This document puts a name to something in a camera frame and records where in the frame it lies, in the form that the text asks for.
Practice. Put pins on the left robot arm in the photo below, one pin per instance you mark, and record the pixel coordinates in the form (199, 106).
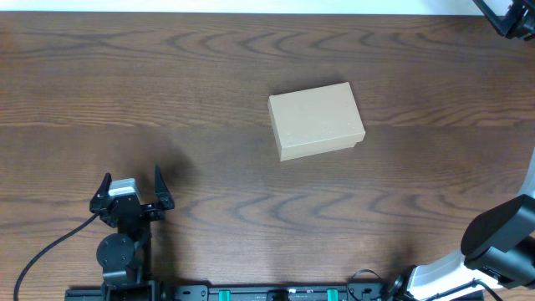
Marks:
(125, 256)

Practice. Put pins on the black mounting rail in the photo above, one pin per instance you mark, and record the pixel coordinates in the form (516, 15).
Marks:
(355, 291)

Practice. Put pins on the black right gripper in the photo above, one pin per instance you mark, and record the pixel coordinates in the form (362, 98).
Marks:
(506, 24)

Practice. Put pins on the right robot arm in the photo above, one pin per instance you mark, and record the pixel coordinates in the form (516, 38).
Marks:
(497, 251)

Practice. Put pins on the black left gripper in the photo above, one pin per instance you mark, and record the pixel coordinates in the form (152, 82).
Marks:
(131, 208)

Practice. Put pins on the cardboard box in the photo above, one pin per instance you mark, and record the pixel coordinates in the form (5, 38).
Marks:
(315, 121)

